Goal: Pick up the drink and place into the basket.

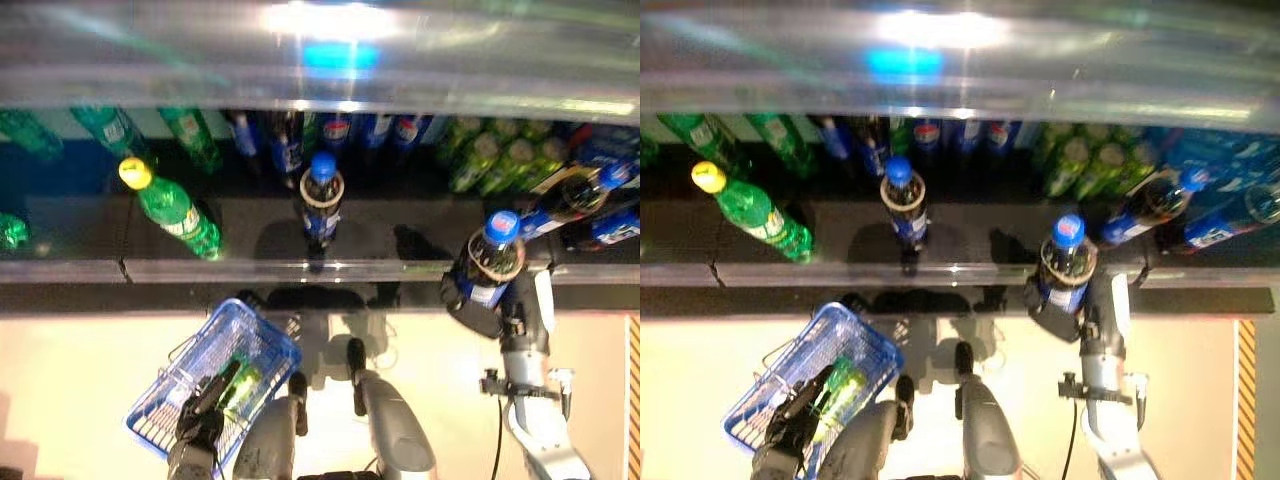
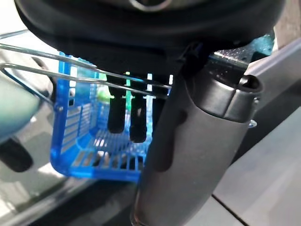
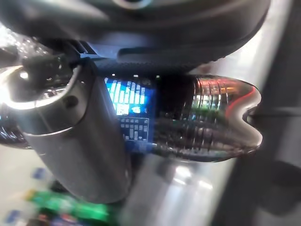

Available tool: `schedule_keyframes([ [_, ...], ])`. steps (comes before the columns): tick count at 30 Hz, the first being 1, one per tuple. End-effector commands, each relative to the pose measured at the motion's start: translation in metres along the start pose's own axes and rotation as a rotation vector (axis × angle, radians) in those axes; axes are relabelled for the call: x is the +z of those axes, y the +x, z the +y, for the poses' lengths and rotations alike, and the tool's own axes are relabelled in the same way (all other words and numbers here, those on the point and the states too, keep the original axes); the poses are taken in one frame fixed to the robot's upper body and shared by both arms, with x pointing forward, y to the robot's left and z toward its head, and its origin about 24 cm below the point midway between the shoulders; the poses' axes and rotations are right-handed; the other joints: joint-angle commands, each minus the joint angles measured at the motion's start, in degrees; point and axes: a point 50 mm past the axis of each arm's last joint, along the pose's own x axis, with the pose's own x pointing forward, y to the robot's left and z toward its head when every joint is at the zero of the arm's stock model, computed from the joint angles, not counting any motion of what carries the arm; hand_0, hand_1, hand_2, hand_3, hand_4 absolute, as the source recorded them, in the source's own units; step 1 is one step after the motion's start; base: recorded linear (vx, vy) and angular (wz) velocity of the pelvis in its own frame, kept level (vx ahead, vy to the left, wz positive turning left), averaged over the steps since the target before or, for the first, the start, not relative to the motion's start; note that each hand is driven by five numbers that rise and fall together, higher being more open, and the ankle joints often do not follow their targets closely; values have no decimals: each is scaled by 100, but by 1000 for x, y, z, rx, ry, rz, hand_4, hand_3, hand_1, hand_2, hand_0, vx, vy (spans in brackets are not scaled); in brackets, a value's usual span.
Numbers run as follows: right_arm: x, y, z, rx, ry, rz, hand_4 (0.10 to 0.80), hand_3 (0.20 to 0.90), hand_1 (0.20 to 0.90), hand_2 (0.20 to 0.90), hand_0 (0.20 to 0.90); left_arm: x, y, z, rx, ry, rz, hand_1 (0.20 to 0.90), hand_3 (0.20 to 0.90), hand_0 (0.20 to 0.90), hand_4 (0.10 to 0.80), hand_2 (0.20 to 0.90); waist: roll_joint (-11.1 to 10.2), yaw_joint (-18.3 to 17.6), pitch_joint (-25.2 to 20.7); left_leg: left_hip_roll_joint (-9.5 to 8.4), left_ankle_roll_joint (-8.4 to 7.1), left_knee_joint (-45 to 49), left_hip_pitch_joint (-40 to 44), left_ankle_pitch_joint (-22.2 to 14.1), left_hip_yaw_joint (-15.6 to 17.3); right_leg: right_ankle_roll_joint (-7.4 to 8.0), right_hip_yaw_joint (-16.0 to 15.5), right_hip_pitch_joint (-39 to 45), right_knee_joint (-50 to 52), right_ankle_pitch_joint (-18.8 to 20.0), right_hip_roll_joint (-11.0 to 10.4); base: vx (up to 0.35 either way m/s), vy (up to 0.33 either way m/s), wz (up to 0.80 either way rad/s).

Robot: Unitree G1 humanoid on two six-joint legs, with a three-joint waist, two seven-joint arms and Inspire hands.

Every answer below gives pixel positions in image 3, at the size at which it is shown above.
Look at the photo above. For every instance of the dark robot right hand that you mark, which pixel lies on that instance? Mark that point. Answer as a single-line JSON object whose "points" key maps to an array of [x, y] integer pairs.
{"points": [[82, 141]]}

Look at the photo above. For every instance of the green soda bottle yellow cap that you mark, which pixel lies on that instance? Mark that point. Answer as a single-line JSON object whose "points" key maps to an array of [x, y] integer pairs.
{"points": [[70, 202]]}

